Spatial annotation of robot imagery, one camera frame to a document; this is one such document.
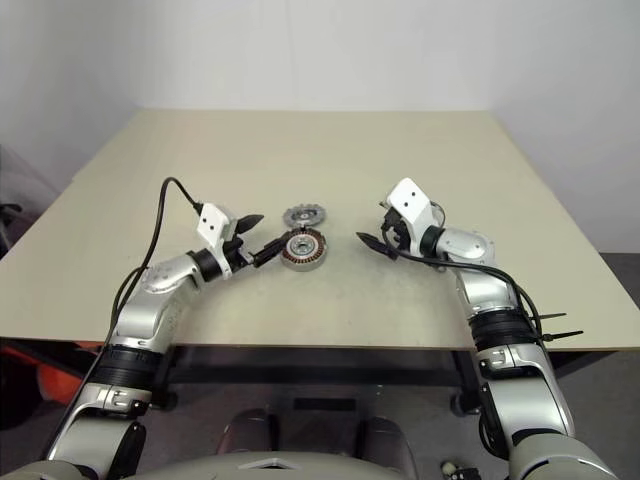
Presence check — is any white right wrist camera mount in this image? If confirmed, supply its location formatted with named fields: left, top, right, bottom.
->
left=387, top=177, right=444, bottom=251

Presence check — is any dark rounded shape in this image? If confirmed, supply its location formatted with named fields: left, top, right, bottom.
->
left=359, top=416, right=412, bottom=459
left=222, top=408, right=275, bottom=457

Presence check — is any black metal table frame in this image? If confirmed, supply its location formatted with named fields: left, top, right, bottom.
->
left=149, top=343, right=619, bottom=417

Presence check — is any motor stator with copper windings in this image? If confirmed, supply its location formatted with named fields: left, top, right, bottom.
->
left=278, top=232, right=330, bottom=274

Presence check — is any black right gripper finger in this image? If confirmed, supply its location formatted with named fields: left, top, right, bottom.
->
left=354, top=231, right=400, bottom=261

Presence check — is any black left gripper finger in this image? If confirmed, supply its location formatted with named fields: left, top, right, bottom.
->
left=251, top=234, right=293, bottom=269
left=235, top=213, right=265, bottom=234

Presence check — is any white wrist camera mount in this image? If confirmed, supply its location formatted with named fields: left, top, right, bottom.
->
left=387, top=177, right=444, bottom=251
left=195, top=203, right=240, bottom=280

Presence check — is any black rectangular floor plate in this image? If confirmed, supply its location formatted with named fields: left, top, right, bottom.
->
left=291, top=396, right=359, bottom=414

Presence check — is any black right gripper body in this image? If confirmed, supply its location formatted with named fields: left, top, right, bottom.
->
left=379, top=208, right=413, bottom=260

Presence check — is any grey robot torso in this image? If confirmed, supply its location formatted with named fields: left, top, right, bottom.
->
left=0, top=451, right=419, bottom=480

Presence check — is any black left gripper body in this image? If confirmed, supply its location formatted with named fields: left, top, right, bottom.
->
left=223, top=233, right=257, bottom=274

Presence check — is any grey metal gear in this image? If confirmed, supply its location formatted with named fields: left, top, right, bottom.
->
left=282, top=207, right=326, bottom=230

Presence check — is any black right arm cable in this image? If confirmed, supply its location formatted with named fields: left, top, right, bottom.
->
left=379, top=219, right=547, bottom=451

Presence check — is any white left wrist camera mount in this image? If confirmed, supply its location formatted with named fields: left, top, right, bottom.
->
left=195, top=203, right=240, bottom=280

